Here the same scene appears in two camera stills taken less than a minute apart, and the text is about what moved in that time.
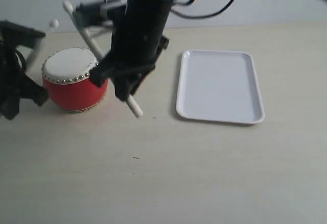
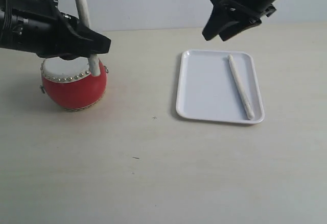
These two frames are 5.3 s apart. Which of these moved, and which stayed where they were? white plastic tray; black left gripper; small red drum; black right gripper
Moved: black left gripper; black right gripper
Stayed: small red drum; white plastic tray
